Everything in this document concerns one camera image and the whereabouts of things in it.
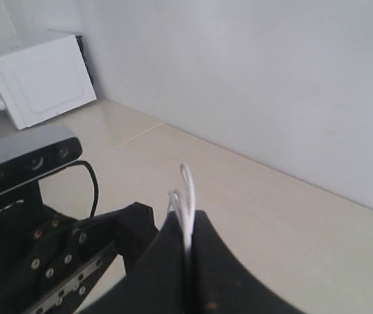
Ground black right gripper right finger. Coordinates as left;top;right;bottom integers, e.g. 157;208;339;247
190;211;303;313

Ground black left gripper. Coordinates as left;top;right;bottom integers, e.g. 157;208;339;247
0;183;157;313

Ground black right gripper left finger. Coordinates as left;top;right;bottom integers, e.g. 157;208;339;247
81;211;184;313

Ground white wired earphones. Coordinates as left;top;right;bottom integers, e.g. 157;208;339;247
168;163;196;258

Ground white microwave oven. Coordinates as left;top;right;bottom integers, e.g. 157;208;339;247
0;30;97;130

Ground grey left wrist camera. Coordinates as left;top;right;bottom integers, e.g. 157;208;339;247
0;124;82;195

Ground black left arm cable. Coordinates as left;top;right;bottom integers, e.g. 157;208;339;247
71;160;99;218

